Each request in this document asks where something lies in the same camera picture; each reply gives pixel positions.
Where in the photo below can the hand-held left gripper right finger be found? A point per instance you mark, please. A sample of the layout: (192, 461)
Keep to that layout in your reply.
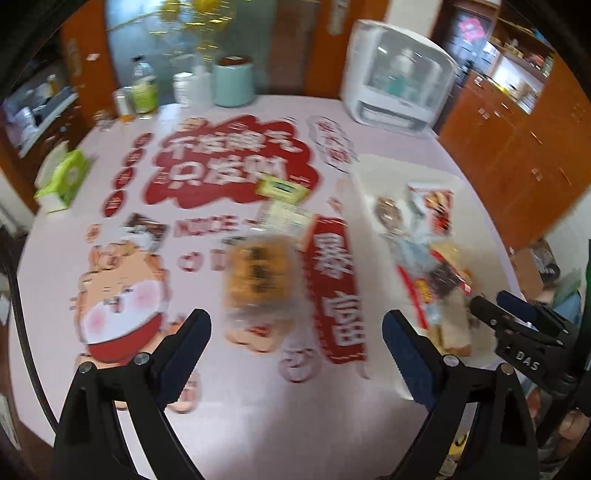
(413, 364)

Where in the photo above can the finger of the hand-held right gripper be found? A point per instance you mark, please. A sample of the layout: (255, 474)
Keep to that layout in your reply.
(489, 314)
(526, 311)

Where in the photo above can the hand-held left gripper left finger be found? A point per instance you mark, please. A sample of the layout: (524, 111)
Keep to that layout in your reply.
(184, 355)

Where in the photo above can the blue clear snack packet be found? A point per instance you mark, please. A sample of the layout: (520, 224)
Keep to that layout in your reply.
(415, 251)

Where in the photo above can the orange cracker packet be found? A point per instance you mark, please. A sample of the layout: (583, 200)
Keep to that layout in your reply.
(258, 286)

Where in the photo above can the white and red snack bag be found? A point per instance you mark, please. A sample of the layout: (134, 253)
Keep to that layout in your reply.
(431, 210)

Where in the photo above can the white tray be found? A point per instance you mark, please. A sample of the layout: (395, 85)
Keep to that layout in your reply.
(369, 184)

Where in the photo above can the person's right hand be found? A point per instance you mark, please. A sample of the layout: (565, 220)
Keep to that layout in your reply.
(575, 429)

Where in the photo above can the sliced bread packet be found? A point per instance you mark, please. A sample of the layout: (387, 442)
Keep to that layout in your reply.
(456, 327)

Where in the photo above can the cardboard box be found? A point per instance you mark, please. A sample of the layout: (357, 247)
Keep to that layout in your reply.
(531, 270)

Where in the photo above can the dark chocolate snack packet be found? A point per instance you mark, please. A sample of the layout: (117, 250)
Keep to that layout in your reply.
(443, 277)

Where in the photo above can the red and yellow snack packet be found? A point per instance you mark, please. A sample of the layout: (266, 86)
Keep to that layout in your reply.
(418, 297)

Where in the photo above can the dark brown snack packet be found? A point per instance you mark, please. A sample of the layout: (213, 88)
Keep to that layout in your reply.
(145, 231)

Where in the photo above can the round brown cookie packet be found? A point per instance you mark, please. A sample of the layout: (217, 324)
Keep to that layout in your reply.
(390, 214)

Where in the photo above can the wooden cabinet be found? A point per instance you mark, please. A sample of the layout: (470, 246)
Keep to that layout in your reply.
(508, 152)

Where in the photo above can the pale yellow snack packet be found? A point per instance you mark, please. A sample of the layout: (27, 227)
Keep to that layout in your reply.
(281, 218)

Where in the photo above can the green yellow snack packet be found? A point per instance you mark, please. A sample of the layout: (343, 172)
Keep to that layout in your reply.
(282, 190)

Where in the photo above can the green tissue box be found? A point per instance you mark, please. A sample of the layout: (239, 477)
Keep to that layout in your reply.
(64, 180)

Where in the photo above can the white countertop appliance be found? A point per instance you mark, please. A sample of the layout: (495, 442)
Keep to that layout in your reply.
(399, 87)

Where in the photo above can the teal bottle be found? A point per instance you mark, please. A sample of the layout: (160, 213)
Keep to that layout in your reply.
(401, 86)

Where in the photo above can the small glass jar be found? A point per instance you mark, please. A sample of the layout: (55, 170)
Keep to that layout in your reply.
(123, 102)

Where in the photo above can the white lotion bottle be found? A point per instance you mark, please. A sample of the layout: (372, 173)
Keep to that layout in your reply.
(402, 63)

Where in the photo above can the white jar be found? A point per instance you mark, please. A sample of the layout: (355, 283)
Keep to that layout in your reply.
(198, 90)

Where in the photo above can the glass bottle with green label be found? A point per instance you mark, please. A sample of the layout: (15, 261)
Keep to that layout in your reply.
(144, 92)

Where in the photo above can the teal canister with brown lid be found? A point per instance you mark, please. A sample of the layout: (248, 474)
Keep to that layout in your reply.
(233, 82)

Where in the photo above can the dark front door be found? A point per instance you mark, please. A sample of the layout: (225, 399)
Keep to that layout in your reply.
(468, 37)

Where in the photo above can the red door poster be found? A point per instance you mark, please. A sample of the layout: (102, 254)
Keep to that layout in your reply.
(472, 28)

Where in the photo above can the sliding glass door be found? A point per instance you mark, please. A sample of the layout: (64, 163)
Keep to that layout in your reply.
(161, 32)

